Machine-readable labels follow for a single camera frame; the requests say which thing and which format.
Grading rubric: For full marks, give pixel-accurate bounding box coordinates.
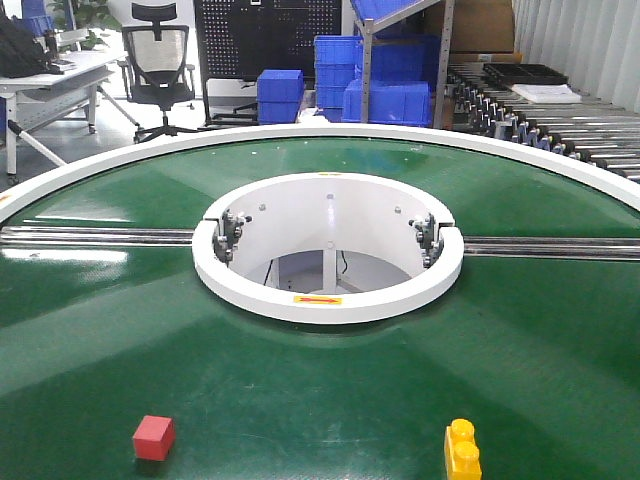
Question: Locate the black pegboard stand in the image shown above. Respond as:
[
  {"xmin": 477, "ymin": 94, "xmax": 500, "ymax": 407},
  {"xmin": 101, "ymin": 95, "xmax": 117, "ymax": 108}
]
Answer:
[{"xmin": 193, "ymin": 0, "xmax": 342, "ymax": 126}]

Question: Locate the grey metal shelf frame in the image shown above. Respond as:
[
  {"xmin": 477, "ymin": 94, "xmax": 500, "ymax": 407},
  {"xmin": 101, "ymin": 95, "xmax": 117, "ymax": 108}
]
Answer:
[{"xmin": 350, "ymin": 0, "xmax": 455, "ymax": 129}]

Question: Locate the blue crate stack left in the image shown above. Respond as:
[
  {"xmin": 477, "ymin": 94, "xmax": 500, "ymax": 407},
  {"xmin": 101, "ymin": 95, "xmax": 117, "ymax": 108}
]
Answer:
[{"xmin": 257, "ymin": 69, "xmax": 305, "ymax": 125}]

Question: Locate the blue crate low right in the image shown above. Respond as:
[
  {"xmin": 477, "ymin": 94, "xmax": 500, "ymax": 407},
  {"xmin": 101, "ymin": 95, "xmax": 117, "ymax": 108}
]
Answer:
[{"xmin": 342, "ymin": 79, "xmax": 432, "ymax": 127}]

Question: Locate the black mesh office chair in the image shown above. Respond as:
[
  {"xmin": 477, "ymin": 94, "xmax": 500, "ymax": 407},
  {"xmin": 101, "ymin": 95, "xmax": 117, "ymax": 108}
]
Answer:
[{"xmin": 120, "ymin": 2, "xmax": 195, "ymax": 143}]

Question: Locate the black backpack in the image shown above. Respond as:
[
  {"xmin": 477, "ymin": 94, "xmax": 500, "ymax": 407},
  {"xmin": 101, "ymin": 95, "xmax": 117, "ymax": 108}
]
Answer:
[{"xmin": 0, "ymin": 13, "xmax": 64, "ymax": 78}]

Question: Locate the white office desk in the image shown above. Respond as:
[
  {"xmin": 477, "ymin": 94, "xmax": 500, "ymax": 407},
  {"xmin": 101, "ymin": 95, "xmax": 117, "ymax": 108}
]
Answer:
[{"xmin": 1, "ymin": 49, "xmax": 139, "ymax": 190}]

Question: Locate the steel conveyor rod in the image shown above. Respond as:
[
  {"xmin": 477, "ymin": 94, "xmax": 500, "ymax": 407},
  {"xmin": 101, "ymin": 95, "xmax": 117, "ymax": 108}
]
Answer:
[
  {"xmin": 1, "ymin": 226, "xmax": 194, "ymax": 247},
  {"xmin": 464, "ymin": 236, "xmax": 639, "ymax": 261}
]

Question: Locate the steel roller conveyor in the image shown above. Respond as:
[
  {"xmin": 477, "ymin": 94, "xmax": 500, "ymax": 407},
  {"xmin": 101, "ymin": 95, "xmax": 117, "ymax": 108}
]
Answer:
[{"xmin": 447, "ymin": 63, "xmax": 639, "ymax": 183}]

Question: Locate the white outer conveyor rim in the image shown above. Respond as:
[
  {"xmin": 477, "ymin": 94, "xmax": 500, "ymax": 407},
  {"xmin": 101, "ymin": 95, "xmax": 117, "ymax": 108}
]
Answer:
[{"xmin": 7, "ymin": 134, "xmax": 639, "ymax": 237}]

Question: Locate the right steel conveyor rod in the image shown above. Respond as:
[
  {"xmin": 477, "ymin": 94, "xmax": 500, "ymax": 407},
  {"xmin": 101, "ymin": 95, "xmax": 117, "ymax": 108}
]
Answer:
[{"xmin": 464, "ymin": 236, "xmax": 639, "ymax": 261}]

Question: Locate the yellow studded toy brick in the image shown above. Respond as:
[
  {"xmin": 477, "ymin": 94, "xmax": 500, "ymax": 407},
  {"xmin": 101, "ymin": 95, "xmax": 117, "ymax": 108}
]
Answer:
[{"xmin": 444, "ymin": 418, "xmax": 482, "ymax": 480}]

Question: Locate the white inner conveyor ring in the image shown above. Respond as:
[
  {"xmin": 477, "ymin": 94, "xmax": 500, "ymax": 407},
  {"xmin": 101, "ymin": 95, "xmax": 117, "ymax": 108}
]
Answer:
[{"xmin": 191, "ymin": 171, "xmax": 465, "ymax": 326}]

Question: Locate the blue crate stack middle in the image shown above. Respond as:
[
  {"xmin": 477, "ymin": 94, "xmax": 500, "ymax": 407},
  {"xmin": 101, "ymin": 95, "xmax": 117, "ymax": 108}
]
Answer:
[{"xmin": 314, "ymin": 35, "xmax": 361, "ymax": 121}]

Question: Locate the black plastic tray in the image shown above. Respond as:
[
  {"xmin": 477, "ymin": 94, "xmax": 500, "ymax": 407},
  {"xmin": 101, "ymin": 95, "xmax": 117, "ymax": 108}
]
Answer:
[{"xmin": 483, "ymin": 63, "xmax": 568, "ymax": 85}]

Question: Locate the red cube block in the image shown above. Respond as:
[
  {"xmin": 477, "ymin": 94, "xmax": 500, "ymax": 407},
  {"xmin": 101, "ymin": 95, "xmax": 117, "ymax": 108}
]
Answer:
[{"xmin": 132, "ymin": 415, "xmax": 176, "ymax": 461}]

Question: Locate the left steel conveyor rod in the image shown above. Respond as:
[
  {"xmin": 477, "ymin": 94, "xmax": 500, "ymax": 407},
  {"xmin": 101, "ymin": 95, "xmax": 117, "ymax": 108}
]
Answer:
[{"xmin": 1, "ymin": 226, "xmax": 194, "ymax": 247}]

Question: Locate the blue crate stack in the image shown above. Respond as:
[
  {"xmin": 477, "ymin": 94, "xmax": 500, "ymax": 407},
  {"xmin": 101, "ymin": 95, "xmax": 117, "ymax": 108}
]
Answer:
[
  {"xmin": 257, "ymin": 69, "xmax": 305, "ymax": 125},
  {"xmin": 314, "ymin": 35, "xmax": 361, "ymax": 121}
]

